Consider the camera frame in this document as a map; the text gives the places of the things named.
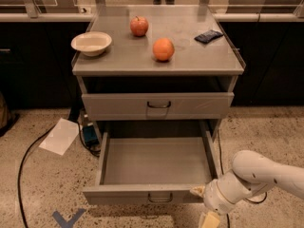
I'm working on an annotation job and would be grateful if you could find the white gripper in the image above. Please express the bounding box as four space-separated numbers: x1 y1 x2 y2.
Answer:
190 180 236 228

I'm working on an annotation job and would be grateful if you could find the grey drawer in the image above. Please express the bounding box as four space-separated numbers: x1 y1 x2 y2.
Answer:
82 92 234 121
84 132 220 205

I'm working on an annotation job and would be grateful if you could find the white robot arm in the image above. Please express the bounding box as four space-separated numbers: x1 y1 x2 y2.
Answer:
190 150 304 228

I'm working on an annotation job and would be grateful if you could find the grey top drawer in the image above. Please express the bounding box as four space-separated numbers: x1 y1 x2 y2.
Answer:
82 92 234 121

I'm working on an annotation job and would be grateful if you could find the grey metal drawer cabinet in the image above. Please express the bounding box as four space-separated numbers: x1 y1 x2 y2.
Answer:
73 6 243 132

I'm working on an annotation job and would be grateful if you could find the blue tape floor marker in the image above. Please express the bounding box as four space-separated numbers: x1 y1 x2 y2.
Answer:
51 208 87 228

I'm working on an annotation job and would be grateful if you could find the blue power box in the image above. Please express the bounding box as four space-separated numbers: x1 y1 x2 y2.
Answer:
83 125 98 145

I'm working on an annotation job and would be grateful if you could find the white paper sheet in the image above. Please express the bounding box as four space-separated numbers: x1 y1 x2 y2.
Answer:
39 118 79 156

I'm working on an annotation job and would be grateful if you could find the orange fruit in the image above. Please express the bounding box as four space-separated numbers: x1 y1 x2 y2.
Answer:
152 38 175 62

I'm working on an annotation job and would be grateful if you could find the dark blue snack packet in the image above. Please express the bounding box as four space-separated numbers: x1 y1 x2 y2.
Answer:
195 29 223 44

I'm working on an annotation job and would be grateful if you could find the red apple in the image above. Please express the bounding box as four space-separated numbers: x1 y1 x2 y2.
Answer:
130 16 149 37

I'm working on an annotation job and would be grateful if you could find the white ceramic bowl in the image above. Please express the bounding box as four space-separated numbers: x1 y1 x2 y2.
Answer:
71 31 112 57

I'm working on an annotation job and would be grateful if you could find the brown bag at left edge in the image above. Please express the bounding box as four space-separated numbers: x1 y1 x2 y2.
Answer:
0 91 20 137

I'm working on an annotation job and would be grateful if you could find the black cable left floor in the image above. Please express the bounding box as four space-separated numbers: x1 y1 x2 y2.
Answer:
17 123 58 228

